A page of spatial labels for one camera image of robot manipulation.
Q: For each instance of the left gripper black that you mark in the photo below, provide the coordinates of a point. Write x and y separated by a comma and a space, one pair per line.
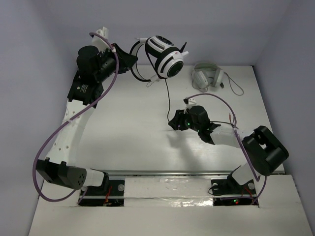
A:
120, 61

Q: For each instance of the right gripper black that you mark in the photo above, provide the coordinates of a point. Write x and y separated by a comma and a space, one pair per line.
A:
178, 119

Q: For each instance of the black white headphones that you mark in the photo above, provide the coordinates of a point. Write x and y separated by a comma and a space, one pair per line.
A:
166, 59

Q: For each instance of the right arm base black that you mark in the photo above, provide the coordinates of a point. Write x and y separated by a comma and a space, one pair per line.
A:
228, 192

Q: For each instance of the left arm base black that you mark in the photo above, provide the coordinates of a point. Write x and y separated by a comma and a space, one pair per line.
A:
110, 194

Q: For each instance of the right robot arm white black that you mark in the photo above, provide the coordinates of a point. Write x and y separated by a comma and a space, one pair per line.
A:
263, 151

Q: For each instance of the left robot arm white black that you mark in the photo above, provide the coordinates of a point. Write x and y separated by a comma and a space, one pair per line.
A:
94, 66

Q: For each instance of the grey white headphones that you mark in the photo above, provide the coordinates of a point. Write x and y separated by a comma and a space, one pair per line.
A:
206, 75

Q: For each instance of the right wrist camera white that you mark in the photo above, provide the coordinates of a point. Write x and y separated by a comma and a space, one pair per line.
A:
189, 102

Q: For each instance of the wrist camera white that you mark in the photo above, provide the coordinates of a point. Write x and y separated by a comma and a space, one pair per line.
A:
189, 102
99, 42

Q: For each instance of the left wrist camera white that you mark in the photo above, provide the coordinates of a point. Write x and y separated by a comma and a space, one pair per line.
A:
99, 42

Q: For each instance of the metal rail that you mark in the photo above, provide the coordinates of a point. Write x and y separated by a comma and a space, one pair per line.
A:
166, 173

